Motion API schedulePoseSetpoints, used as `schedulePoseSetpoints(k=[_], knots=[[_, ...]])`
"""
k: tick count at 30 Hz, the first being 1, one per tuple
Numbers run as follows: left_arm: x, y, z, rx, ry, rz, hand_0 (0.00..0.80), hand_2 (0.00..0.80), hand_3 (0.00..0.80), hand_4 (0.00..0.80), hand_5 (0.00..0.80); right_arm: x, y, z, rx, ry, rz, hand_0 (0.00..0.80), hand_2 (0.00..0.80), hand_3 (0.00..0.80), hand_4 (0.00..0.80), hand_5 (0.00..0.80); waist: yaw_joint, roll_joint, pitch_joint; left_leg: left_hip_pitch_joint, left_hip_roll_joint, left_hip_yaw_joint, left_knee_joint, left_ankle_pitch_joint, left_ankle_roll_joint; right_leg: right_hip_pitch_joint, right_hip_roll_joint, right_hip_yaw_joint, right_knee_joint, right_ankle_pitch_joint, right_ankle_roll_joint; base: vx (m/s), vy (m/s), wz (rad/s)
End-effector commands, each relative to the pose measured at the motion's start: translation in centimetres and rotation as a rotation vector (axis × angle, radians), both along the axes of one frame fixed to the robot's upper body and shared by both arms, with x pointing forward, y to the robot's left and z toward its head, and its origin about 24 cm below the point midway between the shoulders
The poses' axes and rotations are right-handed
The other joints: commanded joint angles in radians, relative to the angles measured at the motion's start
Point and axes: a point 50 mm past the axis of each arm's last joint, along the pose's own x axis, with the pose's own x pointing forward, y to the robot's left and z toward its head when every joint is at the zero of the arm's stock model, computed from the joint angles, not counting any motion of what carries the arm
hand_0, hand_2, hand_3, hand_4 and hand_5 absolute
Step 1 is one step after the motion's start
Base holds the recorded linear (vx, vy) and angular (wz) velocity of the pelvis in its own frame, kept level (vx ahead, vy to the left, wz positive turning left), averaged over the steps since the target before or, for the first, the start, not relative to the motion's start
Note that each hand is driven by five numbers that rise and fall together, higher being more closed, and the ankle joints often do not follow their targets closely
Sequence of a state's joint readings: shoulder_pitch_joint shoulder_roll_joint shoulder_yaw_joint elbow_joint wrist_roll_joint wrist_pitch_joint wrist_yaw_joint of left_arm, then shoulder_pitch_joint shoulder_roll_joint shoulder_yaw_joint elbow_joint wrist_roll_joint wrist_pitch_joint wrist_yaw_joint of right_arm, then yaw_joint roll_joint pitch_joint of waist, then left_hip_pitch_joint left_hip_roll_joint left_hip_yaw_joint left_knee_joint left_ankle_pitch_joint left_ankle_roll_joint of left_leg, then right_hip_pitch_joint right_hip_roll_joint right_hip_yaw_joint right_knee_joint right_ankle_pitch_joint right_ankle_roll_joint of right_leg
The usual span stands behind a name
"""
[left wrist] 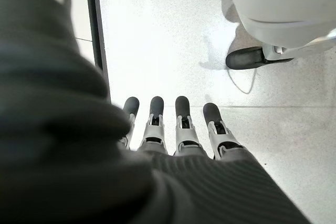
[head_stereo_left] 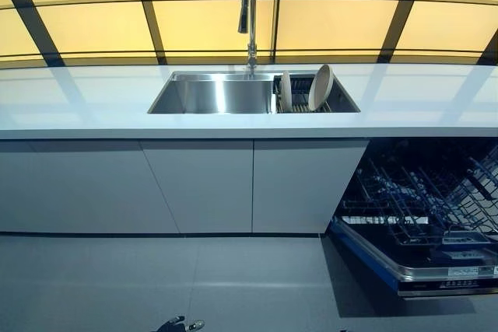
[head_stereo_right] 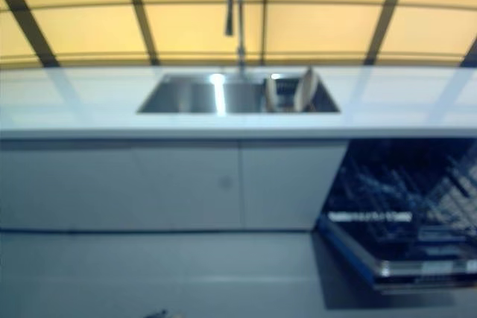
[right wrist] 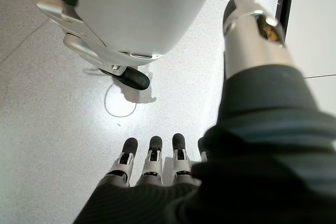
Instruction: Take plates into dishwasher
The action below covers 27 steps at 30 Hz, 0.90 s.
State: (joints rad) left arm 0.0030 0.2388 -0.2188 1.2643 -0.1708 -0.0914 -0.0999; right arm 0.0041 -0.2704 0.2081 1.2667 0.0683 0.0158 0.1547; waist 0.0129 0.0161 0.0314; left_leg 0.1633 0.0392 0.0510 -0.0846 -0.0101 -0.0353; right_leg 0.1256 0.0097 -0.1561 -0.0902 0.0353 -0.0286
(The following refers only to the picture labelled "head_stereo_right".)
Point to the backlit yellow panelled window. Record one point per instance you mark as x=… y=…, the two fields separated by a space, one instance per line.
x=186 y=27

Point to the chrome pull-down kitchen faucet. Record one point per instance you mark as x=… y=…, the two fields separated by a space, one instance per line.
x=241 y=35

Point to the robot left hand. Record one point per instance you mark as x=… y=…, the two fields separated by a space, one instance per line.
x=159 y=314

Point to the black dish drying rack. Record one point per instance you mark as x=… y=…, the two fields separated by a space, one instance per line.
x=287 y=91

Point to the beige round plate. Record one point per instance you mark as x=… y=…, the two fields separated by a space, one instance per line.
x=303 y=87
x=271 y=92

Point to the stainless steel sink basin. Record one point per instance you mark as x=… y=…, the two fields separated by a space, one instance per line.
x=186 y=94

